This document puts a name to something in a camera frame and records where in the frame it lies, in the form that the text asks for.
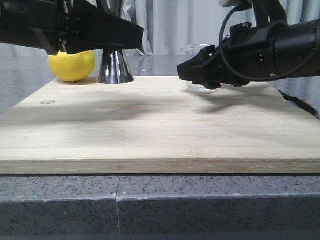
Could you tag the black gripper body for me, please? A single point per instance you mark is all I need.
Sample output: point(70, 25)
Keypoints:
point(236, 62)
point(39, 24)

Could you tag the grey curtain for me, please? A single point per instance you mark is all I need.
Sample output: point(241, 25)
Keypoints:
point(170, 25)

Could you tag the black cutting board strap handle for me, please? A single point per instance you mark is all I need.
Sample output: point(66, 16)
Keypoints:
point(301, 104)

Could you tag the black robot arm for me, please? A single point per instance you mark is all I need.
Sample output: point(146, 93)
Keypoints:
point(268, 51)

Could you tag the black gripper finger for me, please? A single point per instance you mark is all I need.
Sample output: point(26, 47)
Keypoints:
point(192, 70)
point(101, 27)

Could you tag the light wooden cutting board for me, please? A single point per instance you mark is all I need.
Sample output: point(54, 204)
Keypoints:
point(154, 126)

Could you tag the steel double jigger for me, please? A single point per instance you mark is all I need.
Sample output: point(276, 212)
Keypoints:
point(114, 68)

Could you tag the yellow lemon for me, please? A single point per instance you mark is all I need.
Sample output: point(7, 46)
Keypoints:
point(72, 67)

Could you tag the clear glass measuring beaker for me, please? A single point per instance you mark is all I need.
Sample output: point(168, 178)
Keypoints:
point(190, 51)

